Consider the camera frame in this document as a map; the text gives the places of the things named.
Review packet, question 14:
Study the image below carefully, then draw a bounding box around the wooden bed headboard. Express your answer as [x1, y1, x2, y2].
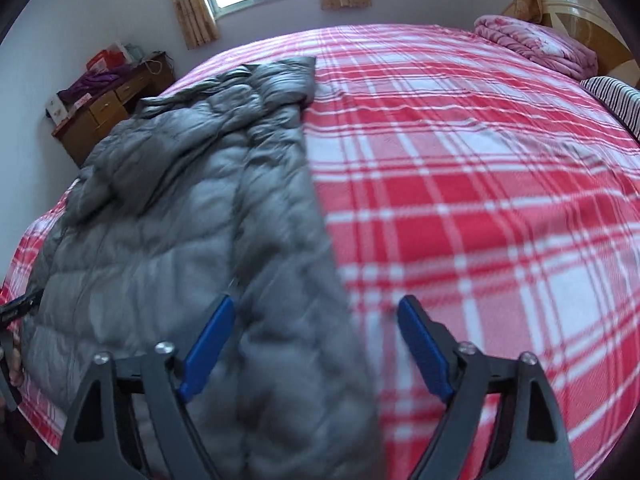
[537, 0, 640, 89]

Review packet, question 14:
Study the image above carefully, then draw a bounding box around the purple cloth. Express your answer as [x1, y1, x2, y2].
[57, 67, 134, 104]

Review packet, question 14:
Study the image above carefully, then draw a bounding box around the striped pillow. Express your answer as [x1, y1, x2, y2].
[580, 76, 640, 142]

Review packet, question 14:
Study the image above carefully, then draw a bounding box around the thin cable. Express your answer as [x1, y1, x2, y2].
[145, 52, 174, 74]

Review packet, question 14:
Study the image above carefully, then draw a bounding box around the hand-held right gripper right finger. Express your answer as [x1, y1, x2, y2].
[397, 295, 576, 480]

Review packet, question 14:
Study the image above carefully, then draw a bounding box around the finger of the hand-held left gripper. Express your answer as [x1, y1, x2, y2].
[0, 287, 45, 327]

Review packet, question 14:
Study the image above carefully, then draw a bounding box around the person's left hand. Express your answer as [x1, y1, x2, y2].
[7, 346, 27, 389]

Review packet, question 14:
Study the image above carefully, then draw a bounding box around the white printed box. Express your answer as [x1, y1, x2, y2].
[45, 97, 71, 126]

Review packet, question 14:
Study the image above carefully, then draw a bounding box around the grey quilted down jacket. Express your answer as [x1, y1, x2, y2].
[20, 55, 387, 480]

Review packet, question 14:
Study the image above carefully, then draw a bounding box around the brown wooden desk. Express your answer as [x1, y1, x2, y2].
[52, 52, 176, 169]

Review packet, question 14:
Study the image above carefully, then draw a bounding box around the pink folded quilt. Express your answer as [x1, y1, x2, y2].
[474, 15, 599, 81]

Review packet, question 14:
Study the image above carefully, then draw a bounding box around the red plaid bed sheet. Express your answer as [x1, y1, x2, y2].
[0, 22, 640, 480]

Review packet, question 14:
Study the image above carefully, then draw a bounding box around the red cardboard box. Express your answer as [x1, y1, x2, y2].
[86, 47, 124, 74]

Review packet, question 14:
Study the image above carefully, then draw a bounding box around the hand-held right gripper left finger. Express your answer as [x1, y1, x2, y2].
[60, 295, 236, 480]

